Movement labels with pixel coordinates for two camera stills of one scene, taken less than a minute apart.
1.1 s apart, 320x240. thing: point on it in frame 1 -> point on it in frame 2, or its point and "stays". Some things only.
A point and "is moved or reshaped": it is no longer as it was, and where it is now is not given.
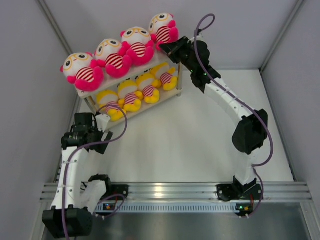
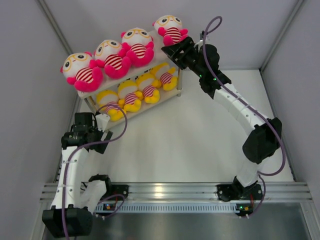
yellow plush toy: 147,86 stays
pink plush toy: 162,27 is moved or reshaped
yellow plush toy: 108,100 stays
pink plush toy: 136,42 stays
